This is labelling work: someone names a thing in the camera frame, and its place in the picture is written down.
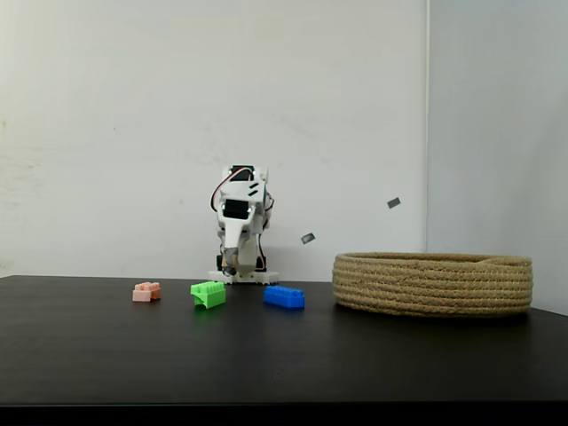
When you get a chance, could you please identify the green lego block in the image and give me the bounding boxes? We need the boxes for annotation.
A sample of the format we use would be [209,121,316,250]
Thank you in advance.
[190,280,226,311]

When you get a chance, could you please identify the blue lego block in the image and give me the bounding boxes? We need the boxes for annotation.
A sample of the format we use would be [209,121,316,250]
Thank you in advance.
[263,285,306,311]

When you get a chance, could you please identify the pink lego block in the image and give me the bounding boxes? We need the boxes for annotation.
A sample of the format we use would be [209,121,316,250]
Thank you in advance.
[131,280,162,303]

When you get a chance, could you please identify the red and black arm cable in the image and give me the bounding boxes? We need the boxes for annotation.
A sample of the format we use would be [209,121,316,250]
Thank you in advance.
[209,168,244,215]

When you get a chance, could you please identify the round woven rope tray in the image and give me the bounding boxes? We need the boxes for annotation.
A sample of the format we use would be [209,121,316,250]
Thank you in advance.
[332,251,533,319]

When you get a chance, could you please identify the white wall cable conduit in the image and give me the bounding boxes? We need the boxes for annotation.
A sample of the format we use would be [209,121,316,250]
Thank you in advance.
[424,0,432,254]

